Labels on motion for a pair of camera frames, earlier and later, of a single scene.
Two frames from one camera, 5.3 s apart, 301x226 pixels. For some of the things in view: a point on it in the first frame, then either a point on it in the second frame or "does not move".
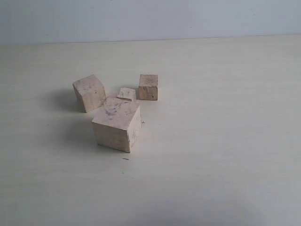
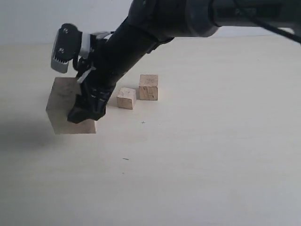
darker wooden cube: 148,87 does not move
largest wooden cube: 117,125 -> 65,91
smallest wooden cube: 128,93 does not move
